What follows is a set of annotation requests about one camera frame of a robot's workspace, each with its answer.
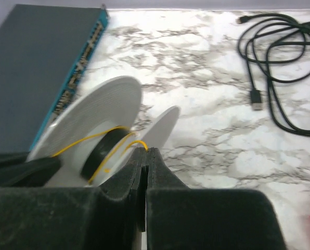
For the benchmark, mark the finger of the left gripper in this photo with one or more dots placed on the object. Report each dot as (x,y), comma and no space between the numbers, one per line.
(16,171)

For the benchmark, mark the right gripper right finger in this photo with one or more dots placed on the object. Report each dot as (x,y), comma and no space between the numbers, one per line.
(164,215)

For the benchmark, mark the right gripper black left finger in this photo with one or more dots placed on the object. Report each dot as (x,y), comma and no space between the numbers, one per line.
(125,191)

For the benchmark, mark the grey cable spool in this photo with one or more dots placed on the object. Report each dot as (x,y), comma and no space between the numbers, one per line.
(93,136)

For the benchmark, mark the dark grey network switch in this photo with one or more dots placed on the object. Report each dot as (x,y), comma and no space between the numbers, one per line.
(44,51)

